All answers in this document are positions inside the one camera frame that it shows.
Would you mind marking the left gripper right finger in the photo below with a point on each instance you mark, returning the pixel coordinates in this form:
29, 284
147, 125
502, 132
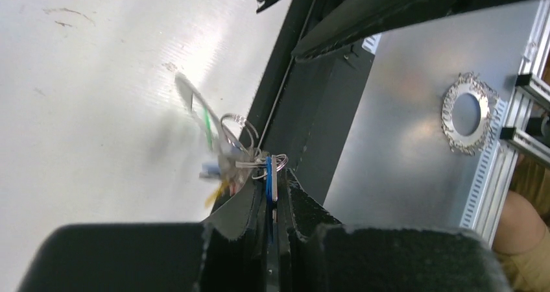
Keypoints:
301, 225

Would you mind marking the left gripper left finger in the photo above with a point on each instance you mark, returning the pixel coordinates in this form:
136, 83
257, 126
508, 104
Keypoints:
234, 249

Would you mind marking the blue tagged key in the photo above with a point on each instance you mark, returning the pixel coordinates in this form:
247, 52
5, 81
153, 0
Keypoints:
271, 193

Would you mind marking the metal keyring with coloured keys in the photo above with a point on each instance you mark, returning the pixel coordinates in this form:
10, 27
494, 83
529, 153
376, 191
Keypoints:
231, 139

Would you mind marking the right white cable duct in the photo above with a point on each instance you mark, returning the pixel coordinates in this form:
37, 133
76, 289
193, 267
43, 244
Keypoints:
474, 215

